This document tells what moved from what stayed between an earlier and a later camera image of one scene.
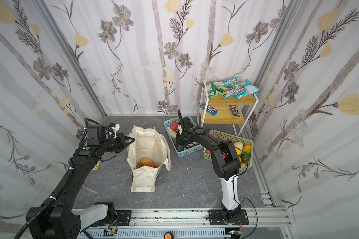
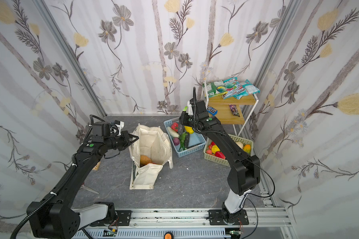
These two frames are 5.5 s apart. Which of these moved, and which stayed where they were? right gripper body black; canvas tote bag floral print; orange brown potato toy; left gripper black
Moved: right gripper body black
Stayed: orange brown potato toy; canvas tote bag floral print; left gripper black
